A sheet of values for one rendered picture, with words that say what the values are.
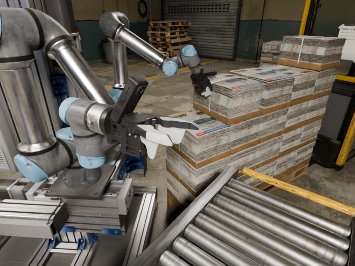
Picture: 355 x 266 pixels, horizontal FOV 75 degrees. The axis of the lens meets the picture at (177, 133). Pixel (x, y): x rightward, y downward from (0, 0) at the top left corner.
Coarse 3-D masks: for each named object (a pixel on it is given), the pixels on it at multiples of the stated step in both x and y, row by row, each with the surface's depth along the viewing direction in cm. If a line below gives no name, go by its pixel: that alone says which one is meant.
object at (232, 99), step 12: (216, 84) 146; (228, 84) 144; (240, 84) 144; (252, 84) 145; (264, 84) 149; (216, 96) 148; (228, 96) 140; (240, 96) 140; (252, 96) 147; (216, 108) 150; (228, 108) 141; (240, 108) 146; (252, 108) 152
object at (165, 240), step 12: (228, 168) 110; (216, 180) 102; (228, 180) 102; (204, 192) 95; (216, 192) 95; (192, 204) 89; (204, 204) 89; (180, 216) 83; (192, 216) 83; (168, 228) 79; (180, 228) 79; (156, 240) 75; (168, 240) 75; (144, 252) 71; (156, 252) 71; (132, 264) 67; (144, 264) 67; (156, 264) 70
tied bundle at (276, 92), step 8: (256, 80) 159; (264, 80) 155; (280, 80) 156; (288, 80) 161; (264, 88) 154; (272, 88) 154; (280, 88) 159; (288, 88) 165; (264, 96) 156; (272, 96) 158; (280, 96) 163; (288, 96) 168; (264, 104) 158; (272, 104) 161
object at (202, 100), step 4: (212, 76) 164; (216, 76) 165; (220, 76) 165; (224, 76) 166; (228, 76) 166; (232, 76) 166; (236, 76) 166; (212, 80) 155; (216, 80) 155; (196, 92) 166; (200, 92) 162; (196, 96) 166; (200, 96) 162; (204, 96) 158; (196, 100) 167; (200, 100) 163; (204, 100) 159; (200, 104) 165; (204, 104) 160
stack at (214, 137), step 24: (192, 120) 153; (216, 120) 153; (264, 120) 164; (288, 120) 182; (192, 144) 139; (216, 144) 143; (240, 144) 158; (264, 144) 174; (288, 144) 196; (192, 168) 146; (216, 168) 153; (240, 168) 170; (264, 168) 189; (288, 168) 214
